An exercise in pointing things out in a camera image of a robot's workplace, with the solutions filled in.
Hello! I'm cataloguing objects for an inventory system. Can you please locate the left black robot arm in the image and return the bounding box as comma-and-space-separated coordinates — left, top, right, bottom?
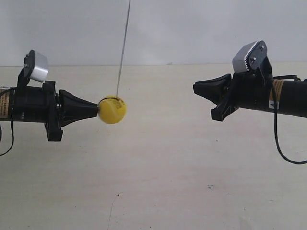
0, 80, 99, 142

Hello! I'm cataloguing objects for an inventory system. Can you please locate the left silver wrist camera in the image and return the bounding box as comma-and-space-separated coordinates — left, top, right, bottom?
17, 49, 49, 88

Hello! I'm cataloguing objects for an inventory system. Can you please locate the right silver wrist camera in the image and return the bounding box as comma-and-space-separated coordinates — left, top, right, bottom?
232, 40, 267, 74

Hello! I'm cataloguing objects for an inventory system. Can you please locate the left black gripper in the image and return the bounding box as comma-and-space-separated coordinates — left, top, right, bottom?
12, 80, 99, 141

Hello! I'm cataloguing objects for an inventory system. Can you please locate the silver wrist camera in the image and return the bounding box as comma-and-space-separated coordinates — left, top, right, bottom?
232, 40, 267, 74
17, 49, 49, 88

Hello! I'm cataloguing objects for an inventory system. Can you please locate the yellow tennis ball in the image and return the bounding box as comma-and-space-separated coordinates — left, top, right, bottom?
98, 95, 127, 124

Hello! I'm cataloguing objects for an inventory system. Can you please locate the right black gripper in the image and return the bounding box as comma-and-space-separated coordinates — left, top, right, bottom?
193, 59, 272, 121

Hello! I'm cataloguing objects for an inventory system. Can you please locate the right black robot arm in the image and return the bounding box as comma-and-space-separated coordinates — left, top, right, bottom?
193, 59, 307, 121

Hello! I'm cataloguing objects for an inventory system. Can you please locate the thin black string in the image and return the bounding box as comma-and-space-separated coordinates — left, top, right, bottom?
115, 0, 131, 99

